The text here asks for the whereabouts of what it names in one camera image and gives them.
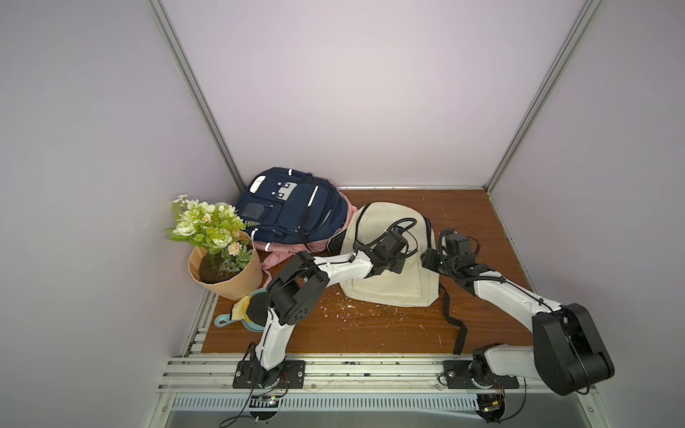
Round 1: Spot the cream canvas backpack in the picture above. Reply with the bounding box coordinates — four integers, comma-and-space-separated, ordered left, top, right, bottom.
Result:
326, 202, 447, 308

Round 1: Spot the navy blue backpack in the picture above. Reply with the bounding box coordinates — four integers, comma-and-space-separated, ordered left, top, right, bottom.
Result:
235, 167, 351, 253

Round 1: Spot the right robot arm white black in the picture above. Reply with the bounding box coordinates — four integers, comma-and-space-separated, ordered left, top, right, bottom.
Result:
421, 229, 615, 396

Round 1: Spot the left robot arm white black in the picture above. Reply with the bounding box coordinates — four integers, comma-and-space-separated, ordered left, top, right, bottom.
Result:
250, 218, 417, 383

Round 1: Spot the pink backpack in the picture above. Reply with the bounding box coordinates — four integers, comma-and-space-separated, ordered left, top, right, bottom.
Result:
254, 191, 358, 287

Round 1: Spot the black glove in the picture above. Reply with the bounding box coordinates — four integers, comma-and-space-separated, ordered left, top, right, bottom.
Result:
245, 289, 269, 331

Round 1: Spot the yellow item in bowl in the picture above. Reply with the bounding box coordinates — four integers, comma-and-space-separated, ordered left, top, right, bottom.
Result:
230, 295, 251, 322

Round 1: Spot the artificial green flower bouquet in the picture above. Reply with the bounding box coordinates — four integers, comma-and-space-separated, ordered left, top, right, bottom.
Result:
167, 194, 259, 275

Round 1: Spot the brown paper flower pot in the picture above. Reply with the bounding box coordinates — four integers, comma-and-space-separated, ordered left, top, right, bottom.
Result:
188, 231, 262, 301

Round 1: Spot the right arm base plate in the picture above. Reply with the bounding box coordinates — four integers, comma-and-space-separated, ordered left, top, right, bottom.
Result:
438, 360, 520, 391

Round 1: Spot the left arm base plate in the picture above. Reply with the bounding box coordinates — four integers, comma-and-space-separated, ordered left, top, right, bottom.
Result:
232, 360, 306, 390

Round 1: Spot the teal bowl with handle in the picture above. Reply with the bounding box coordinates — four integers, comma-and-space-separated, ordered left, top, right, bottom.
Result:
214, 288, 268, 333

